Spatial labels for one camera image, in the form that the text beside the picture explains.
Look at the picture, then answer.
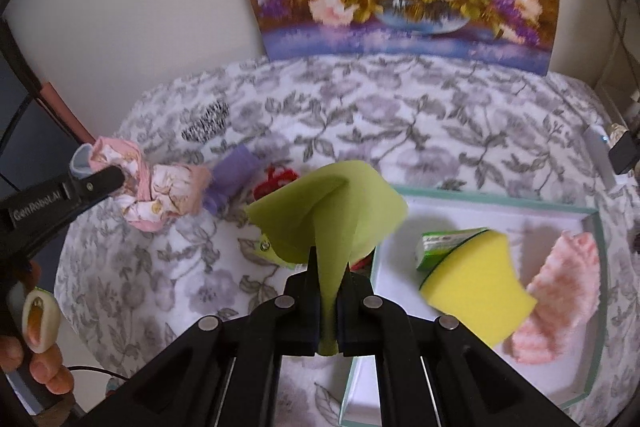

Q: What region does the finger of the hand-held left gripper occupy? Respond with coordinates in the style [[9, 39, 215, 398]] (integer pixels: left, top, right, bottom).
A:
[[69, 143, 96, 180], [65, 164, 126, 212]]

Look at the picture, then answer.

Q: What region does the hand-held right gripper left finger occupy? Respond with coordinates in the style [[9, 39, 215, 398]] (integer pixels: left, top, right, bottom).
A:
[[102, 247, 321, 427]]

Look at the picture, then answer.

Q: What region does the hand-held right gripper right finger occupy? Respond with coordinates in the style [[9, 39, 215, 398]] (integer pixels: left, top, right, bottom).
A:
[[336, 267, 573, 427]]

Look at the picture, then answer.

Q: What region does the pink floral scrunchie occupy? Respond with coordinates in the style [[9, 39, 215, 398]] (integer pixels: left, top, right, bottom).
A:
[[90, 136, 213, 235]]

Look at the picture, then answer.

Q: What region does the green tissue packet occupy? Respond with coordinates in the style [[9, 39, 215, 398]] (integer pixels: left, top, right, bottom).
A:
[[414, 228, 488, 272]]

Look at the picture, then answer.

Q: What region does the green microfibre cloth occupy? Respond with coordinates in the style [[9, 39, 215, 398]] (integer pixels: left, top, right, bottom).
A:
[[245, 159, 408, 356]]

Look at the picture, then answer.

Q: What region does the yellow sponge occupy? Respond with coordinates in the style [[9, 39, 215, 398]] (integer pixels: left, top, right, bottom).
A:
[[419, 229, 538, 350]]

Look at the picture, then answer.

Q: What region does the leopard print scrunchie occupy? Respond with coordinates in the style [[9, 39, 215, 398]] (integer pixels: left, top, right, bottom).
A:
[[181, 99, 231, 142]]

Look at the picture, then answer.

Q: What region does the purple packet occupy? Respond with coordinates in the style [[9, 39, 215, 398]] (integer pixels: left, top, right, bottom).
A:
[[202, 144, 261, 220]]

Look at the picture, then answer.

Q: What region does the red frilly hair tie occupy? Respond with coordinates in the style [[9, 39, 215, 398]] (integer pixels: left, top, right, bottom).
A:
[[252, 164, 301, 202]]

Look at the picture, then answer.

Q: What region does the white box with green rim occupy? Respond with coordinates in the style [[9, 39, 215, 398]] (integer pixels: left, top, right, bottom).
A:
[[339, 187, 608, 427]]

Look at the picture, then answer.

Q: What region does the pink white fluffy towel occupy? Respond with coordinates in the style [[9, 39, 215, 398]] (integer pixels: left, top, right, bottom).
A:
[[510, 229, 601, 365]]

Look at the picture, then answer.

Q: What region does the person's left hand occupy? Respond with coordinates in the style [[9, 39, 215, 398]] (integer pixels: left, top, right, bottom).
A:
[[0, 336, 76, 395]]

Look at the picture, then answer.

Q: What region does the dark cabinet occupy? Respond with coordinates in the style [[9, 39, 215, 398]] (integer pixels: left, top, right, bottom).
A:
[[0, 17, 86, 218]]

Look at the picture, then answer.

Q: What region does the grey floral fleece blanket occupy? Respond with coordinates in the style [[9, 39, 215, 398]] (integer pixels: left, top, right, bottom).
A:
[[52, 54, 640, 427]]

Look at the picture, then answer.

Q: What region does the white slim device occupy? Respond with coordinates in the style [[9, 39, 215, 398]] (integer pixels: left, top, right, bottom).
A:
[[582, 122, 618, 188]]

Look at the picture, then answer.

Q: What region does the black charger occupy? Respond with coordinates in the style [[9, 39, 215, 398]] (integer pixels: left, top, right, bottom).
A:
[[607, 127, 640, 175]]

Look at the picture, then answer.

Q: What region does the thin black cable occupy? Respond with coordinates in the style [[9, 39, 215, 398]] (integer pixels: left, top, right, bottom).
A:
[[65, 364, 131, 380]]

